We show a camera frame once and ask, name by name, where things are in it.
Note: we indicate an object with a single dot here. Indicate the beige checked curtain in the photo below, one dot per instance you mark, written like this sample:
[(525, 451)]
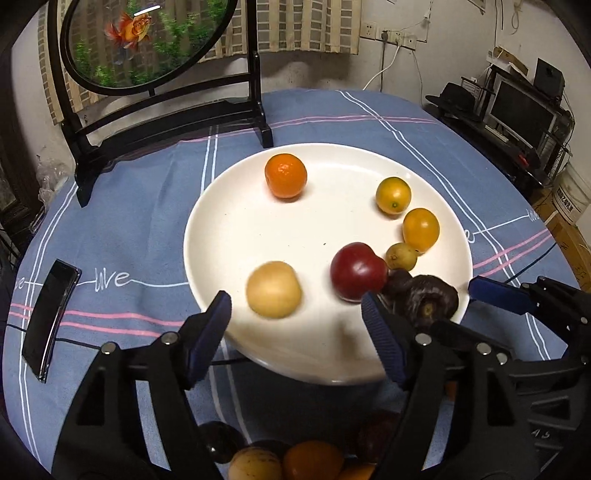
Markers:
[(309, 23)]

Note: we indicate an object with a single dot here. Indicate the pale yellow round fruit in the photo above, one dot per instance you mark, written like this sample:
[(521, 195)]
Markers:
[(255, 464)]

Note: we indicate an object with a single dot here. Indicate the black computer desk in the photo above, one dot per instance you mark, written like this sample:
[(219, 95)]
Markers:
[(503, 152)]

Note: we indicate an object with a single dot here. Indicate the round goldfish screen black stand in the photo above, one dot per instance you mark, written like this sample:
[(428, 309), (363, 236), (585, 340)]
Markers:
[(152, 46)]

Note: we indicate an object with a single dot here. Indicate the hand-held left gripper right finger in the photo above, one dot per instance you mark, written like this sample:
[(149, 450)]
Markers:
[(385, 341)]

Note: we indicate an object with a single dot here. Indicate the blue plaid tablecloth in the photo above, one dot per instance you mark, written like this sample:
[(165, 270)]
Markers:
[(138, 230)]

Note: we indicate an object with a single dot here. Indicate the black hat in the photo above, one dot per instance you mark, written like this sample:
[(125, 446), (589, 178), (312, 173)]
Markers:
[(455, 99)]

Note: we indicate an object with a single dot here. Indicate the small yellow-green longan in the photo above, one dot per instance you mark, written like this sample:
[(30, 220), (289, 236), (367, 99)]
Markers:
[(401, 256)]

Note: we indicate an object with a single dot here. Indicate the computer monitor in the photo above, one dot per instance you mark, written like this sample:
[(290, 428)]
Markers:
[(521, 113)]

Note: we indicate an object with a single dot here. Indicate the small cardboard box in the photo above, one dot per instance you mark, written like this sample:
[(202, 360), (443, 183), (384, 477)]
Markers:
[(510, 57)]

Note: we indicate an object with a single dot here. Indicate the small red plum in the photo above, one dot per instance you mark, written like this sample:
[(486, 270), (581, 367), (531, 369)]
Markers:
[(378, 434)]

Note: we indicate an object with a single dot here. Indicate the white wall socket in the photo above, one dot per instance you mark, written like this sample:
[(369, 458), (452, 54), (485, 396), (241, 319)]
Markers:
[(369, 30)]

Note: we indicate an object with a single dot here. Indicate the green-yellow citrus fruit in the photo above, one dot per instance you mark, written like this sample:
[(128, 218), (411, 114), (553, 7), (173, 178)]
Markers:
[(393, 195)]

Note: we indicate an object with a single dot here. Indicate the clear plastic bag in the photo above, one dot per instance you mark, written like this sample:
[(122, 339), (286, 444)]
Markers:
[(53, 182)]

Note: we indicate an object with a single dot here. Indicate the large beige round fruit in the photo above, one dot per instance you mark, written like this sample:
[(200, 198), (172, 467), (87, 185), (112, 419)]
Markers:
[(274, 289)]

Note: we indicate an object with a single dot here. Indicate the yellow-orange kumquat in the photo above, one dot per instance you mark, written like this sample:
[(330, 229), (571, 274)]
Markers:
[(420, 230)]

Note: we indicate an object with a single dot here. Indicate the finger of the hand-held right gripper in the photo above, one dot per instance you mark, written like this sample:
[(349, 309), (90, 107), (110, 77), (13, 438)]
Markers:
[(501, 294), (455, 330)]

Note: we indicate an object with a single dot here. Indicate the black speaker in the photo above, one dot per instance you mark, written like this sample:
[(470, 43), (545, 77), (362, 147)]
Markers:
[(549, 76)]

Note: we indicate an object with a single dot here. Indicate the black smartphone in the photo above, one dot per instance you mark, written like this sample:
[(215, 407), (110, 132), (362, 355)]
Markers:
[(48, 318)]

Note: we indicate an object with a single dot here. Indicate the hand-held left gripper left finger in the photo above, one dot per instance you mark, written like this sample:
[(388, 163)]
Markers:
[(210, 341)]

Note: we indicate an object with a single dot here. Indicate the dark red apple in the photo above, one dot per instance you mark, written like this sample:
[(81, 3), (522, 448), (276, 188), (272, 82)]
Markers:
[(359, 272)]

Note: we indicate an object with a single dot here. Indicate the white oval plate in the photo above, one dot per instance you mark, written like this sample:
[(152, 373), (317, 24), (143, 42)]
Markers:
[(300, 221)]

